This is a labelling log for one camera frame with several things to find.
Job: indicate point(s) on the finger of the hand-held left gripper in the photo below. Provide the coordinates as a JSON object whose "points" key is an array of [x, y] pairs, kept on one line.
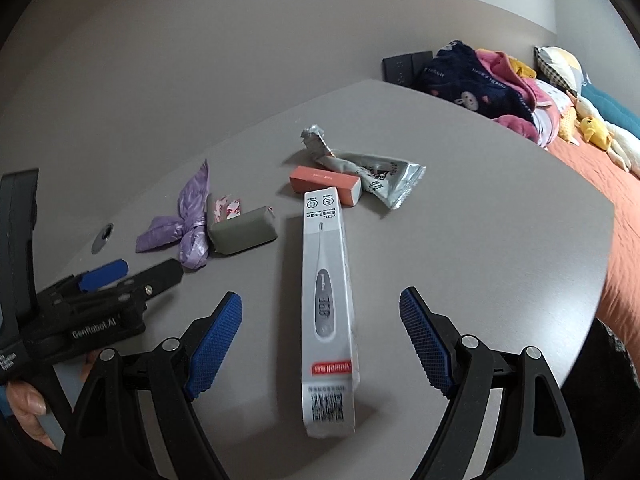
{"points": [[105, 275], [155, 277]]}

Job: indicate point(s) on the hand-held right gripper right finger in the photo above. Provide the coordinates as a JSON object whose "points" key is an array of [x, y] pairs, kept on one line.
{"points": [[425, 342]]}

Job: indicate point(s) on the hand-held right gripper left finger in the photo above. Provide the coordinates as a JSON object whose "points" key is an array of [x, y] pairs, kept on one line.
{"points": [[215, 345]]}

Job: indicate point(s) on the white thermometer box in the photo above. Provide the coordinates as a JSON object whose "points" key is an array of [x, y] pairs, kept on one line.
{"points": [[327, 285]]}

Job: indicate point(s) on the black trash bag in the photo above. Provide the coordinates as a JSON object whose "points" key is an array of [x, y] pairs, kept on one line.
{"points": [[617, 345]]}

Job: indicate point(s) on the person's left hand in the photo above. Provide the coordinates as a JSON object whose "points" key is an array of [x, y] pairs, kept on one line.
{"points": [[30, 410]]}

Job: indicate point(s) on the knotted purple plastic bag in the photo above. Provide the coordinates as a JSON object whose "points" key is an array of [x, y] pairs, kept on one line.
{"points": [[187, 210]]}

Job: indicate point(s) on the red and white wrapper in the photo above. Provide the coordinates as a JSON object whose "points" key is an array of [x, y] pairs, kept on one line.
{"points": [[227, 207]]}

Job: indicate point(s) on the crumpled silver wrapper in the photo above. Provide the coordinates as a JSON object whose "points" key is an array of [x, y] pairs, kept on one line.
{"points": [[375, 175]]}

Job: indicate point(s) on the small orange box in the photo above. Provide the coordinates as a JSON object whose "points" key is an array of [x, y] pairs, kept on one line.
{"points": [[325, 180]]}

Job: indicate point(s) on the orange bed sheet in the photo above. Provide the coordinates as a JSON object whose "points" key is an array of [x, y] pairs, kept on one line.
{"points": [[620, 220]]}

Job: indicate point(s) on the yellow dotted pillow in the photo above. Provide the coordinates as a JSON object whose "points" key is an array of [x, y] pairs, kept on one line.
{"points": [[567, 125]]}

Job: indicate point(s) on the navy rabbit print garment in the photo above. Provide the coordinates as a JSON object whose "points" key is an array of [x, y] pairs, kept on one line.
{"points": [[465, 85]]}

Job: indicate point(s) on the yellow duck plush toy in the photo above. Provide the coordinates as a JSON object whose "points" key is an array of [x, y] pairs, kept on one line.
{"points": [[595, 132]]}

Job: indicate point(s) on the white goose plush toy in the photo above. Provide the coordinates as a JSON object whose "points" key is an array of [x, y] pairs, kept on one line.
{"points": [[625, 147]]}

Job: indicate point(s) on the yellow plush garment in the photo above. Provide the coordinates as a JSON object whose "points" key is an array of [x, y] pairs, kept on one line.
{"points": [[522, 67]]}

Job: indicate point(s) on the teal cushion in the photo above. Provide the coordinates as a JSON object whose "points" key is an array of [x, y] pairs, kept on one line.
{"points": [[612, 105]]}

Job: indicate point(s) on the checked patchwork pillow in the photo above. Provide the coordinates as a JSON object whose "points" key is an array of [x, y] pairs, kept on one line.
{"points": [[560, 67]]}

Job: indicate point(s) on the black wall socket panel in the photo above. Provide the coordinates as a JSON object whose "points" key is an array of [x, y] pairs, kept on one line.
{"points": [[397, 68], [421, 62]]}

